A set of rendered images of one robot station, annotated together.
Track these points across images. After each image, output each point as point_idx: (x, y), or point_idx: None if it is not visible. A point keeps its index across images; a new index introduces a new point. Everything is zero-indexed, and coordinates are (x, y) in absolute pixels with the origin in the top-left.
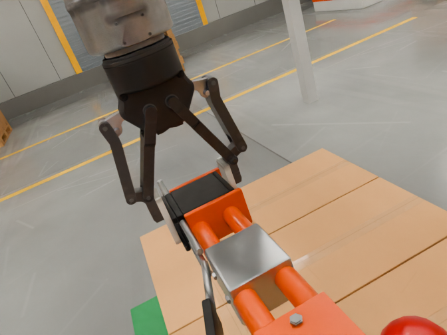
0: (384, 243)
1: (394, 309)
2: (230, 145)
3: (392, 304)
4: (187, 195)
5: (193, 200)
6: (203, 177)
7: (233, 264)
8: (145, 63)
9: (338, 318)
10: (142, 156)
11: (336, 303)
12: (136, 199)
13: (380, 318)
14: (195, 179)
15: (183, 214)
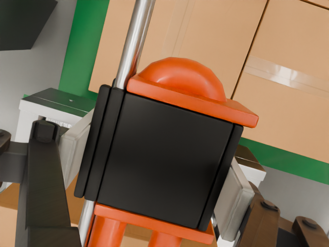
0: None
1: (322, 53)
2: (284, 238)
3: (327, 48)
4: (140, 151)
5: (135, 183)
6: (208, 126)
7: None
8: None
9: None
10: (19, 233)
11: (301, 1)
12: (2, 184)
13: (306, 48)
14: (194, 108)
15: (98, 202)
